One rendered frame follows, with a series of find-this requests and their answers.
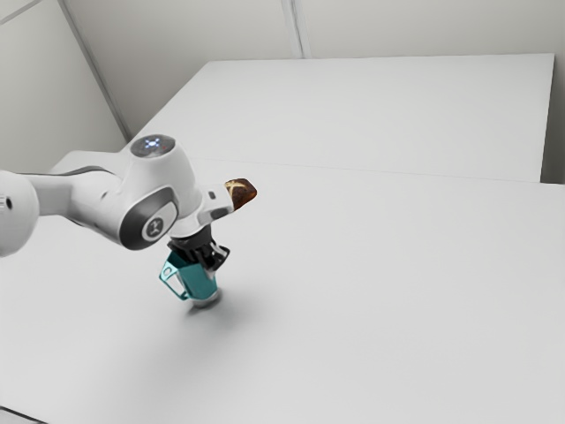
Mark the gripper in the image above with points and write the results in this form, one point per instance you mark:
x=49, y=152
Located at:
x=197, y=244

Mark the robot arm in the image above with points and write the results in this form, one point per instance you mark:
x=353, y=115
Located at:
x=150, y=190

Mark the brown bread roll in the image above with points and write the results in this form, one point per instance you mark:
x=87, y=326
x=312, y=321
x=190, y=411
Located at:
x=242, y=193

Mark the teal faceted mug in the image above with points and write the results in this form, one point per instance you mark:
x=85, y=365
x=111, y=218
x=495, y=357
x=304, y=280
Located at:
x=194, y=282

